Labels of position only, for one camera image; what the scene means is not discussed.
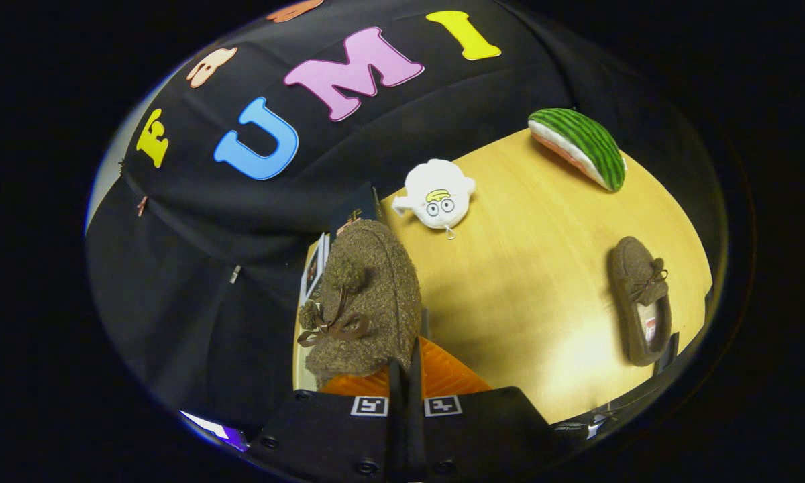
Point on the brown fuzzy slipper shoe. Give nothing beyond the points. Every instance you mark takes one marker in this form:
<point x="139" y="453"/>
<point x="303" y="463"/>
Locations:
<point x="634" y="275"/>
<point x="376" y="302"/>

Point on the white cartoon face plush toy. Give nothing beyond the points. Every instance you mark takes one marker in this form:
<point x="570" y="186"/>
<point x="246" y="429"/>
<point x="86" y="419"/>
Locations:
<point x="436" y="188"/>

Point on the dark grey chair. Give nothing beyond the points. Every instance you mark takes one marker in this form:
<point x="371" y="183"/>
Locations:
<point x="667" y="352"/>

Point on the small red clip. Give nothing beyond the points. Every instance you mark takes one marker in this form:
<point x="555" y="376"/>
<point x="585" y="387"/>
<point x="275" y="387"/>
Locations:
<point x="141" y="204"/>

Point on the lit purple screen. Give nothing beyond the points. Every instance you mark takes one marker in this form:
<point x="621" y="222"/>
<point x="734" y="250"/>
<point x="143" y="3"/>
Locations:
<point x="215" y="429"/>

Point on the watermelon slice plush toy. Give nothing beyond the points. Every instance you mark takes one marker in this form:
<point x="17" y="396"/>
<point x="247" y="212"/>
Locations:
<point x="583" y="141"/>

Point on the small white clip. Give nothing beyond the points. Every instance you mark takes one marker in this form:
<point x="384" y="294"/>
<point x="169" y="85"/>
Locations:
<point x="235" y="274"/>

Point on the white book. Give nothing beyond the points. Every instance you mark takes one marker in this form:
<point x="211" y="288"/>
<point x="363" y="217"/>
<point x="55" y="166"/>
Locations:
<point x="315" y="265"/>

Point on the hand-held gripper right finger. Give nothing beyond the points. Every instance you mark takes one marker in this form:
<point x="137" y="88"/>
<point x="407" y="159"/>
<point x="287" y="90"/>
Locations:
<point x="416" y="429"/>

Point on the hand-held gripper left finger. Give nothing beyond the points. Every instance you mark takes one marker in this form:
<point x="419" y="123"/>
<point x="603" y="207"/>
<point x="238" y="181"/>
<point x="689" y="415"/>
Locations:
<point x="397" y="429"/>

